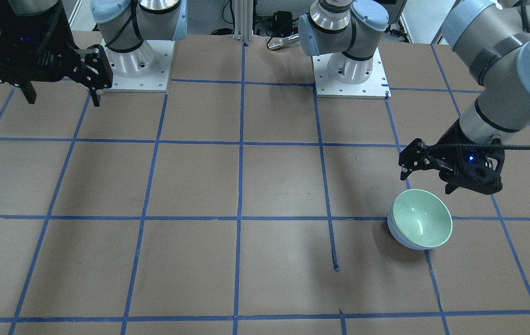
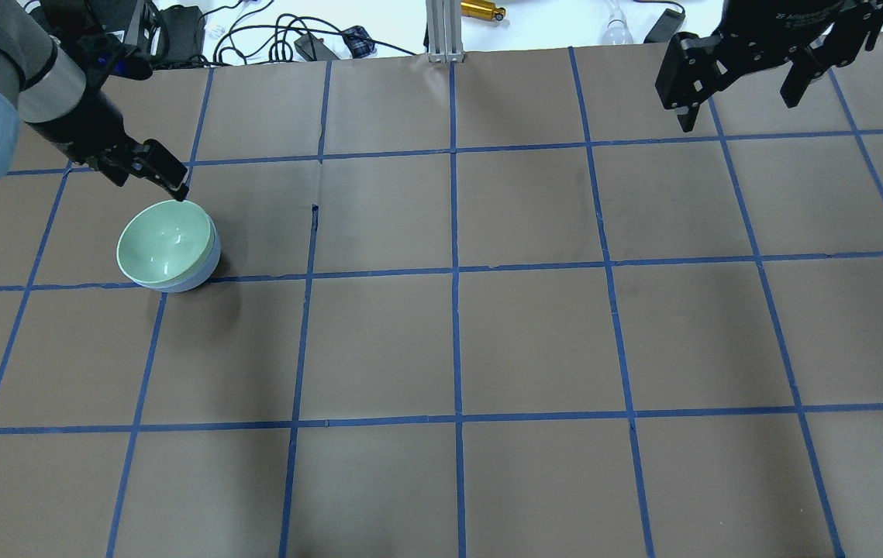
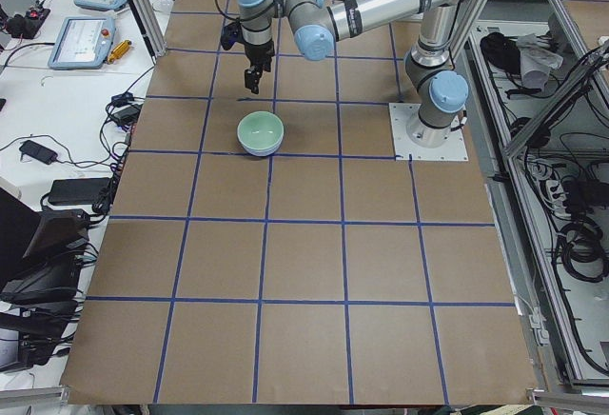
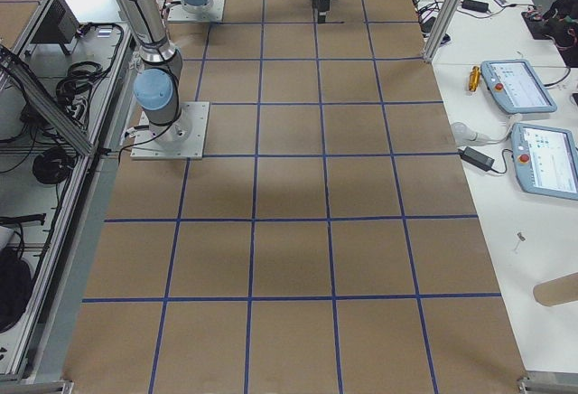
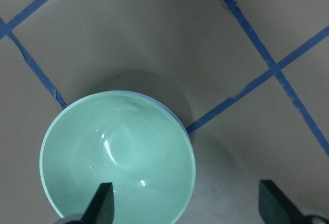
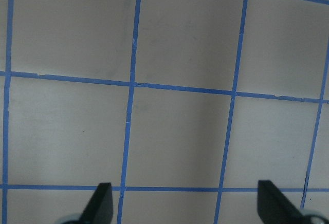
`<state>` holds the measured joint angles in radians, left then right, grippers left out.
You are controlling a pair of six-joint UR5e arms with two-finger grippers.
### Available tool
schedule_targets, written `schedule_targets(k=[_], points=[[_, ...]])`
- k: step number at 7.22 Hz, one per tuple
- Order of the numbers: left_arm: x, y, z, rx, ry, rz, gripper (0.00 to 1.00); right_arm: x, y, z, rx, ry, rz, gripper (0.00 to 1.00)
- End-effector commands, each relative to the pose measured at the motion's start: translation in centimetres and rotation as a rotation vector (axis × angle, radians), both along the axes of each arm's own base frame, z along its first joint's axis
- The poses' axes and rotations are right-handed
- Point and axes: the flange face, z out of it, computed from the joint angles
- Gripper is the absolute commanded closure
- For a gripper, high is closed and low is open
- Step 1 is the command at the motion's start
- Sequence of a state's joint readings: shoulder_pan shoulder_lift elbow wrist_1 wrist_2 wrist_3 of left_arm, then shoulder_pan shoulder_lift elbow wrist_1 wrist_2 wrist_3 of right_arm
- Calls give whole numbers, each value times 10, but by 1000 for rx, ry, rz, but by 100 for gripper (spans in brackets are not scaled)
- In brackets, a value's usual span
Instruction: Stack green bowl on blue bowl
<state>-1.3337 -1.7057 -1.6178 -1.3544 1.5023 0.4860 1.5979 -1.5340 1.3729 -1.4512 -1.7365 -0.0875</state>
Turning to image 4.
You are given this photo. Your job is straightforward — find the cardboard tube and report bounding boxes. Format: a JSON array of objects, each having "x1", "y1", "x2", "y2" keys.
[{"x1": 533, "y1": 273, "x2": 578, "y2": 306}]

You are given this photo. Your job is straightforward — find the aluminium corner post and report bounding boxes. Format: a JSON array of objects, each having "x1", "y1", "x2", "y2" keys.
[{"x1": 423, "y1": 0, "x2": 461, "y2": 63}]

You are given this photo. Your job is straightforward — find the yellow screwdriver handle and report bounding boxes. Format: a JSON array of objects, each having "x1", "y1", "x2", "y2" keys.
[{"x1": 468, "y1": 66, "x2": 480, "y2": 92}]

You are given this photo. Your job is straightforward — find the lower teach pendant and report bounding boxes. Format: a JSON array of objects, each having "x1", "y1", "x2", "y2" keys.
[{"x1": 511, "y1": 123, "x2": 577, "y2": 201}]

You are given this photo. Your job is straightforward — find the teach pendant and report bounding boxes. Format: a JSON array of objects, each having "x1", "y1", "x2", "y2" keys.
[
  {"x1": 480, "y1": 59, "x2": 557, "y2": 115},
  {"x1": 511, "y1": 123, "x2": 577, "y2": 201}
]

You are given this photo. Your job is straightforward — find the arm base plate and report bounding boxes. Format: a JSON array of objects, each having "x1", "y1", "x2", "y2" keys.
[
  {"x1": 130, "y1": 101, "x2": 210, "y2": 160},
  {"x1": 166, "y1": 0, "x2": 226, "y2": 23}
]

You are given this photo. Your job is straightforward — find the white light bulb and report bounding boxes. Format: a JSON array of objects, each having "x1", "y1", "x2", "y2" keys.
[{"x1": 451, "y1": 122, "x2": 491, "y2": 146}]

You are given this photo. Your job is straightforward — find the grey control box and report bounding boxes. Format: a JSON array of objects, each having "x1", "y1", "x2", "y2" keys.
[{"x1": 32, "y1": 0, "x2": 79, "y2": 55}]

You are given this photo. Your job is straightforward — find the black power adapter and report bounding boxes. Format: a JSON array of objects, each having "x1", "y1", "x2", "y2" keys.
[{"x1": 458, "y1": 146, "x2": 494, "y2": 172}]

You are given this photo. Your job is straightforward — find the coiled black cables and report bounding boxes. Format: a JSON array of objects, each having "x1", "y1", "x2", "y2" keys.
[{"x1": 32, "y1": 145, "x2": 73, "y2": 187}]

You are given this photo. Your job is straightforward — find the upper teach pendant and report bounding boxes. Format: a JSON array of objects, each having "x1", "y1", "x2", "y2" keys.
[{"x1": 480, "y1": 59, "x2": 557, "y2": 115}]

